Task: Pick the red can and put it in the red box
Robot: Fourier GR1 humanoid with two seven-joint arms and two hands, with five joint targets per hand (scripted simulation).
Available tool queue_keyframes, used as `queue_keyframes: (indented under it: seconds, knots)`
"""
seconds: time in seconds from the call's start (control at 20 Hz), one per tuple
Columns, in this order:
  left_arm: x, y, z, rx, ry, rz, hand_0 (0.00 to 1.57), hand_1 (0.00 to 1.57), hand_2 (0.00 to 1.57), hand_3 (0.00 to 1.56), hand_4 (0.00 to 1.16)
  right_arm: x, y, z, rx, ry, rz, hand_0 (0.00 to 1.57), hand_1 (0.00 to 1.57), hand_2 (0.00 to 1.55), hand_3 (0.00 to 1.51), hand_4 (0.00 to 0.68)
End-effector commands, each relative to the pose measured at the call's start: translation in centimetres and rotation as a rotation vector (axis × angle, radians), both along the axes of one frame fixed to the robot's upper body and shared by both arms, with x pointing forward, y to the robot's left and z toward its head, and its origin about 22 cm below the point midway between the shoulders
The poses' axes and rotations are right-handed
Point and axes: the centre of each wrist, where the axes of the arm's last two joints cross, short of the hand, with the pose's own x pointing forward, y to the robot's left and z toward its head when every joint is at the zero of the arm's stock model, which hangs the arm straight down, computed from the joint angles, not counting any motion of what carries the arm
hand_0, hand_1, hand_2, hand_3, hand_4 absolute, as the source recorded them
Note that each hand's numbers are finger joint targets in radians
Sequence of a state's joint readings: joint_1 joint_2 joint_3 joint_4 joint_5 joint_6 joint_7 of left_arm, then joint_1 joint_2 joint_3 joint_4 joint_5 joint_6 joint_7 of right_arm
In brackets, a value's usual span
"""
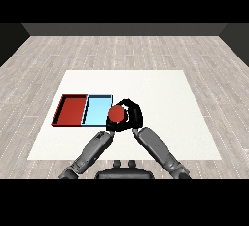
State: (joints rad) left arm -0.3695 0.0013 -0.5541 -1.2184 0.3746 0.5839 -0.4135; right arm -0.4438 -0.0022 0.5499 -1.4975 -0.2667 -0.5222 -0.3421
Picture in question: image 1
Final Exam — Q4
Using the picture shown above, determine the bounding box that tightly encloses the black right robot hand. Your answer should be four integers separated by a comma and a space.
114, 97, 144, 130

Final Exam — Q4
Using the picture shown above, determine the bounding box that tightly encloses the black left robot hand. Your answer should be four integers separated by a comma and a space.
105, 119, 133, 133

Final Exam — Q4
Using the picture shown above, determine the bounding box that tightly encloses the small red can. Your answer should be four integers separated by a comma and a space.
107, 104, 127, 124

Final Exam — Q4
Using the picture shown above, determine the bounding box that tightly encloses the shallow light blue open box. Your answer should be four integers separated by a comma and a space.
80, 94, 114, 127

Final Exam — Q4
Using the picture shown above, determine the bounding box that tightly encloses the shallow red open box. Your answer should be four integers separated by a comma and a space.
51, 94, 89, 128

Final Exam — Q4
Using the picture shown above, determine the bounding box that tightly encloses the dark grey robot body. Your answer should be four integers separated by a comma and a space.
94, 160, 156, 180

